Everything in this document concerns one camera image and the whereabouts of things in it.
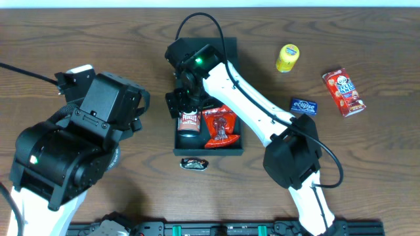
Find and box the red pringles can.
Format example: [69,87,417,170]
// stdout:
[177,111,201,137]

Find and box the dark green box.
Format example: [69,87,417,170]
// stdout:
[173,37,245,157]

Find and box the red hacks candy bag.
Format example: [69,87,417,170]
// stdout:
[203,105,240,149]

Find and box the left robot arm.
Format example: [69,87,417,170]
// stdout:
[9,68,150,235]

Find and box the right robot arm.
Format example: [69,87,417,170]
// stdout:
[165,38,335,235]

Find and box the small black candy wrapper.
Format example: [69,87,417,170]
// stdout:
[180,158,209,171]

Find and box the blue eclipse mint tin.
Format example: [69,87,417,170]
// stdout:
[290,98,318,115]

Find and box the red panda biscuit box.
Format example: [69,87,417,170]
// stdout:
[322,68,366,117]

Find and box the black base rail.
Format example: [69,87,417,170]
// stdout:
[65,211,385,236]

